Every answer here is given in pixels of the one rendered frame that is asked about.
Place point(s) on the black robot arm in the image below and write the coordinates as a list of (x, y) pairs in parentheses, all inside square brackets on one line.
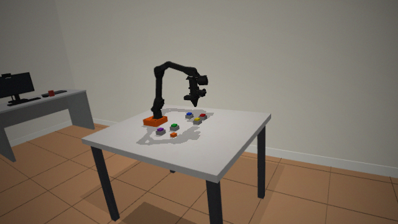
[(194, 79)]

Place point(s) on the blue button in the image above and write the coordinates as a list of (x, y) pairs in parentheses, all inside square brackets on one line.
[(189, 115)]

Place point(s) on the yellow button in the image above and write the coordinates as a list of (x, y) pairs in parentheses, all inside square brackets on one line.
[(197, 121)]

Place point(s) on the red button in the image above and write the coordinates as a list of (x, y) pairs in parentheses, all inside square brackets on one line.
[(203, 116)]

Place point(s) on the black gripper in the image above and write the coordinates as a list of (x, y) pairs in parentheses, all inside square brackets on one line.
[(191, 96)]

